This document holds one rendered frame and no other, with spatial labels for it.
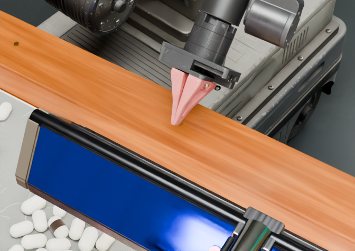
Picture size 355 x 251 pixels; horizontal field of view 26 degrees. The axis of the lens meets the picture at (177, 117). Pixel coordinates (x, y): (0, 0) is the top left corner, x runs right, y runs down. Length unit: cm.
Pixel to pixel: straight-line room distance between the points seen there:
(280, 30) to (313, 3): 73
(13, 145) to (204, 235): 56
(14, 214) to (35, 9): 139
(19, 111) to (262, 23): 40
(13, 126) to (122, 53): 48
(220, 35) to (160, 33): 59
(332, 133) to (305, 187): 104
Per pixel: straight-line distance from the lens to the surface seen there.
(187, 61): 101
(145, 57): 159
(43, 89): 118
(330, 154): 206
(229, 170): 107
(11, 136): 116
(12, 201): 110
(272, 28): 100
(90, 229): 103
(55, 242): 103
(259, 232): 61
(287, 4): 101
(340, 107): 216
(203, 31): 102
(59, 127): 69
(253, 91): 166
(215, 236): 64
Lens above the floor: 165
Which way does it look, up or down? 52 degrees down
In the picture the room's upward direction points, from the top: straight up
